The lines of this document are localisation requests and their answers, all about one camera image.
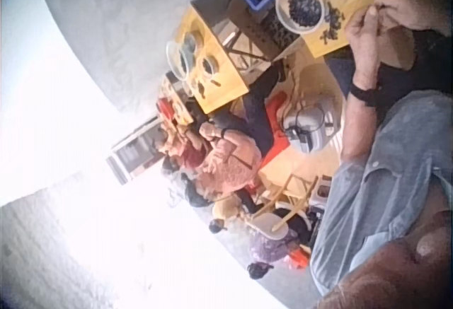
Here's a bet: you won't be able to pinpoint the person's left hand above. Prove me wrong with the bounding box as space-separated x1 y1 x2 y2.
345 4 415 84

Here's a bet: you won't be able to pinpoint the person's right hand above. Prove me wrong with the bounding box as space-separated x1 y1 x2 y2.
372 0 447 38

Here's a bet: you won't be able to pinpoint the pile of dark small parts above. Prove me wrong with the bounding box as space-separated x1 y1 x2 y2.
319 1 346 45

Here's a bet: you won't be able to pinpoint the clear bowl of dark parts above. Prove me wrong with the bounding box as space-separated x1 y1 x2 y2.
275 0 326 36

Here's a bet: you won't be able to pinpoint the person's legs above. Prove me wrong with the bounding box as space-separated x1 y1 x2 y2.
327 29 453 122

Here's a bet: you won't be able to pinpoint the black wrist band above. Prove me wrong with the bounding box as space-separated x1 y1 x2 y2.
348 80 379 108

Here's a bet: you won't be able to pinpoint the brown cardboard box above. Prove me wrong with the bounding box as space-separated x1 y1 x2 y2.
190 0 304 63

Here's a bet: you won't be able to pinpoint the grey white bag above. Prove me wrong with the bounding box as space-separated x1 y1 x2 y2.
282 103 339 153

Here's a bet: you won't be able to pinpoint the red stool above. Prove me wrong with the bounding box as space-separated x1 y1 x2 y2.
260 91 295 167

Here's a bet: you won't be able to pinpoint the yellow table with containers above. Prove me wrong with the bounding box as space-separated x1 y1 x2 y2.
165 6 251 115

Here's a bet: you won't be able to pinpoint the wooden chair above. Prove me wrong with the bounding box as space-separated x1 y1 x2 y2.
253 173 320 233

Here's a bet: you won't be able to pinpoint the crowded table with red items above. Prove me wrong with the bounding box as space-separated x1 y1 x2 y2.
156 71 196 128

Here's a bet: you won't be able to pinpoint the dark display board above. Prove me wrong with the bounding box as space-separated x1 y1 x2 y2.
105 117 168 185

